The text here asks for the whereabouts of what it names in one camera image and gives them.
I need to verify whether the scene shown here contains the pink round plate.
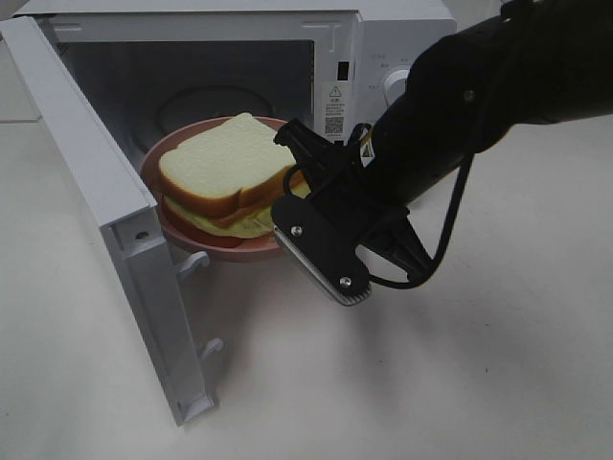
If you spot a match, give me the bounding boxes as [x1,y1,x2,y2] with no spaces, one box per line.
[140,116,284,263]

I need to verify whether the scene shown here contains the glass microwave turntable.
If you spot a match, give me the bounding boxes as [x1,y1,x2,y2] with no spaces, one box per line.
[128,84,277,153]

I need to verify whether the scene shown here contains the upper white microwave knob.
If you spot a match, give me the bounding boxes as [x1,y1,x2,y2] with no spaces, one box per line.
[383,68,410,105]

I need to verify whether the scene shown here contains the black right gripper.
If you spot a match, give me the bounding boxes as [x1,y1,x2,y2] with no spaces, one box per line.
[273,119,433,288]

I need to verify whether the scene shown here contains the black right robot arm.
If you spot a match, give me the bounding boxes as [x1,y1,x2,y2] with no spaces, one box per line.
[272,1,612,296]

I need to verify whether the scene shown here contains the white microwave oven body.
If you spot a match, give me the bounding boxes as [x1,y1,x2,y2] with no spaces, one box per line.
[11,1,456,176]

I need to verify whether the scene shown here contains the white microwave door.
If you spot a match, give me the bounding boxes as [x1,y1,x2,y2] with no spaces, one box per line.
[1,16,223,426]

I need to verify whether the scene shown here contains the white bread sandwich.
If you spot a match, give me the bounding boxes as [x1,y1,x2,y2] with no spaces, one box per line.
[158,112,295,239]

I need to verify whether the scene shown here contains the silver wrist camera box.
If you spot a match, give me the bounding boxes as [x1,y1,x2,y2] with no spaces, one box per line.
[271,195,371,307]

